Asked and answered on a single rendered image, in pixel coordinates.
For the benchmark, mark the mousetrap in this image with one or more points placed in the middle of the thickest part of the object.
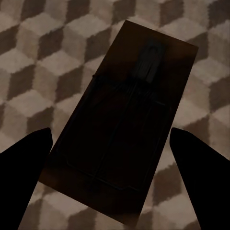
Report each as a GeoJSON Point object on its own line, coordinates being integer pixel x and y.
{"type": "Point", "coordinates": [108, 152]}

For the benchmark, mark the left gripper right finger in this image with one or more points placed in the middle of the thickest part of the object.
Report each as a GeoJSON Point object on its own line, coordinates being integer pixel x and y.
{"type": "Point", "coordinates": [206, 176]}

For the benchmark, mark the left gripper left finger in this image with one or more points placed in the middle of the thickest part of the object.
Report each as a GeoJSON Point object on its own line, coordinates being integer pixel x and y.
{"type": "Point", "coordinates": [20, 169]}

